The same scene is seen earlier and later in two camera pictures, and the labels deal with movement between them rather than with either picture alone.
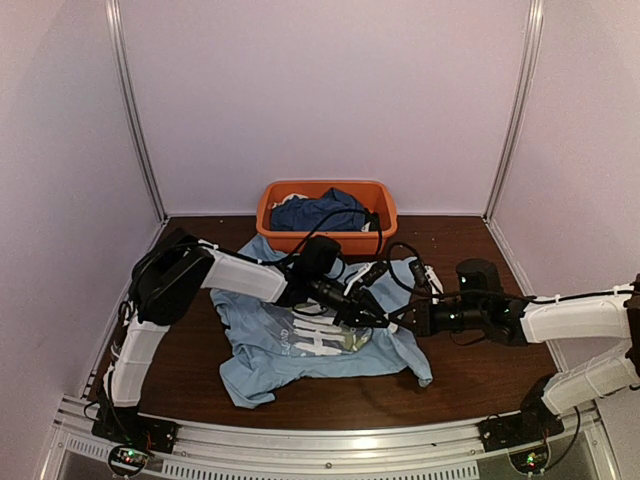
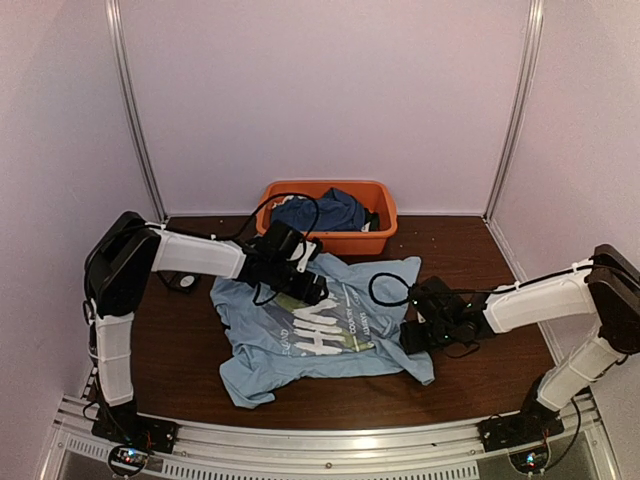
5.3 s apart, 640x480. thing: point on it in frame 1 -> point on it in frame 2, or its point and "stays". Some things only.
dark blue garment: (304, 214) stays
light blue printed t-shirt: (272, 346) stays
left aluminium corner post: (115, 30) stays
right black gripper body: (429, 325) -> (422, 343)
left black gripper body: (348, 307) -> (299, 291)
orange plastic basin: (379, 196) stays
